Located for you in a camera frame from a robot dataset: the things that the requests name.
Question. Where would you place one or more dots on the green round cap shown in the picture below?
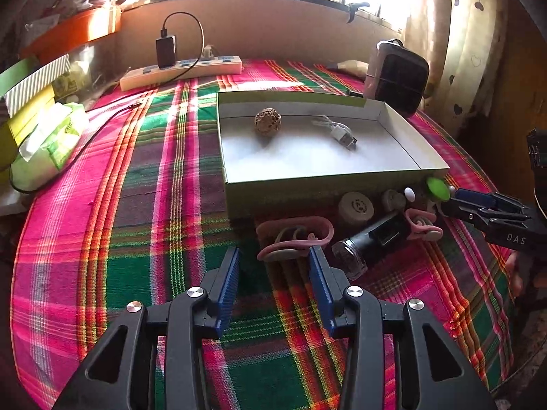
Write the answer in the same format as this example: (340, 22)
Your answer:
(438, 188)

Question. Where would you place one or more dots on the pink ear hook earphone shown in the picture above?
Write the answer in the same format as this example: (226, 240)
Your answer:
(327, 235)

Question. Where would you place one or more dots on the orange box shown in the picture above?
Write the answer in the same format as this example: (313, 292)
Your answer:
(68, 30)

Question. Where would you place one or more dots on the woven rattan ball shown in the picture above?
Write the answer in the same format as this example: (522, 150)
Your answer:
(268, 122)

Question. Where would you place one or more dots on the green tissue pack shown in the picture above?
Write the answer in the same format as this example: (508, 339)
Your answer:
(55, 136)

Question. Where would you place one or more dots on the green striped box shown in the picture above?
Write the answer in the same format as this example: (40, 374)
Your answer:
(38, 81)

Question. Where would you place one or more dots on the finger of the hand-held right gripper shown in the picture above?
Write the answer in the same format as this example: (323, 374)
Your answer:
(472, 198)
(466, 215)

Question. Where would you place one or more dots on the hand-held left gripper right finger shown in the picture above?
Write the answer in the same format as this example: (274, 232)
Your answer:
(320, 290)

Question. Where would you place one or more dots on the black charger adapter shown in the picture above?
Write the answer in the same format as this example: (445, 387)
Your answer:
(166, 53)

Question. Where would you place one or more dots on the black device with clear cap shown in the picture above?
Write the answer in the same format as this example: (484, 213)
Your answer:
(380, 237)

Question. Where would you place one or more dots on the beige flat object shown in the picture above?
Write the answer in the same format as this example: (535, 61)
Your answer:
(352, 67)

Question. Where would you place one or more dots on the white plug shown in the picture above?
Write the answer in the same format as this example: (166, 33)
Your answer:
(208, 53)

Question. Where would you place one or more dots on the plaid tablecloth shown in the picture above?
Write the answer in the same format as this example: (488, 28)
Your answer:
(149, 222)

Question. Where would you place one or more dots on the grey space heater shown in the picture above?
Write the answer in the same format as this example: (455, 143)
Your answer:
(399, 81)

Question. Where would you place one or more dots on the patterned curtain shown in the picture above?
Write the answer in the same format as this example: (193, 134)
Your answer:
(470, 30)

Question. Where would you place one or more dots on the white cardboard box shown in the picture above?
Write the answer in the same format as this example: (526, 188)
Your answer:
(299, 158)

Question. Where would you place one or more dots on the yellow box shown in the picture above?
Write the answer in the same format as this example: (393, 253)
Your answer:
(30, 113)

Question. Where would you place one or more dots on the small white oval piece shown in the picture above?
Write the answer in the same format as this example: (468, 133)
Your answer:
(409, 193)

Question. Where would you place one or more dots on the clear plastic storage box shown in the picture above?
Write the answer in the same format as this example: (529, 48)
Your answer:
(94, 72)

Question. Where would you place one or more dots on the white power strip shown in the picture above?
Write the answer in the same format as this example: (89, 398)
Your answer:
(141, 79)

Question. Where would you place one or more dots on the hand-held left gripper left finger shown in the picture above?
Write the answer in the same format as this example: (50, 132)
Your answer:
(228, 290)

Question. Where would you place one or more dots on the person's right hand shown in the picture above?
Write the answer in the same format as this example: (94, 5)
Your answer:
(515, 273)

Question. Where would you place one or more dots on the black window hook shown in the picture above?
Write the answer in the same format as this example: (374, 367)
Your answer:
(351, 10)

